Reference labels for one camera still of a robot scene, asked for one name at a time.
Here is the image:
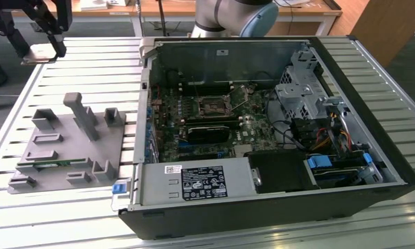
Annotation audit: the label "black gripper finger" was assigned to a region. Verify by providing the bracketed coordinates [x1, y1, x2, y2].
[0, 9, 32, 61]
[23, 0, 73, 59]

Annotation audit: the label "silver square CPU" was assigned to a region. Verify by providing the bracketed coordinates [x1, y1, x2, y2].
[20, 44, 59, 66]

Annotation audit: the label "CPU socket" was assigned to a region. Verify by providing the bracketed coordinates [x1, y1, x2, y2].
[197, 96, 235, 118]

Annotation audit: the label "black RAM slot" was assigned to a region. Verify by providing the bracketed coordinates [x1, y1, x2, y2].
[185, 121, 239, 128]
[185, 117, 238, 123]

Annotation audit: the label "white box on desk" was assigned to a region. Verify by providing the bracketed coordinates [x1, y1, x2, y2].
[80, 0, 109, 11]

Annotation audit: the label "grey plastic parts rack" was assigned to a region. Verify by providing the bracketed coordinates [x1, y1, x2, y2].
[7, 92, 133, 195]

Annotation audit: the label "green RAM stick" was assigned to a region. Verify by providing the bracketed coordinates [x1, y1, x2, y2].
[33, 159, 91, 170]

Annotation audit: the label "black graphics card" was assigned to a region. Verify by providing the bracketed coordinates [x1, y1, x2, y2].
[185, 126, 231, 144]

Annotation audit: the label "blue case latch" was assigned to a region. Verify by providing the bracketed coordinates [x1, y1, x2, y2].
[111, 182, 131, 196]

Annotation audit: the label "silver power supply with label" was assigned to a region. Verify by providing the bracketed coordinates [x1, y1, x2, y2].
[137, 162, 258, 207]

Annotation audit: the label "green motherboard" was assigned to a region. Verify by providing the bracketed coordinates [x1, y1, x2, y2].
[148, 82, 282, 163]

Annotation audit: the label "small silver heatsink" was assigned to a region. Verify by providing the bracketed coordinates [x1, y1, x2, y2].
[234, 144, 254, 157]

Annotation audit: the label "silver metal drive cage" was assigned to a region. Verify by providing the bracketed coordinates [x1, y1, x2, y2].
[275, 49, 344, 123]

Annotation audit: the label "black connector block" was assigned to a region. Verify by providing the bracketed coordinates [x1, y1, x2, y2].
[290, 118, 319, 149]

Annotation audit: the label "black open PC case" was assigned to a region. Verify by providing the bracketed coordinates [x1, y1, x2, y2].
[117, 36, 415, 241]

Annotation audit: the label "blue disk carrier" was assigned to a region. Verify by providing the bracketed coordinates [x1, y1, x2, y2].
[307, 154, 334, 171]

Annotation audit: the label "brown wooden cabinet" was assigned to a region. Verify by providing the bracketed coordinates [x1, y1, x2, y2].
[328, 0, 415, 67]

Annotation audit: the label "black hanging cables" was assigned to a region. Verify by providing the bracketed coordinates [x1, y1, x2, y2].
[135, 0, 181, 36]

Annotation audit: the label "wooden desk white frame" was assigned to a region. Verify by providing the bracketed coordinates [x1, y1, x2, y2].
[12, 0, 344, 36]

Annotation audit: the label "black internal wire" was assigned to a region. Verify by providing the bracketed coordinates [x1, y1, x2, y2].
[272, 120, 306, 149]

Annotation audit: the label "yellow red wire bundle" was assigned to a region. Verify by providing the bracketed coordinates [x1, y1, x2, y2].
[311, 111, 354, 151]

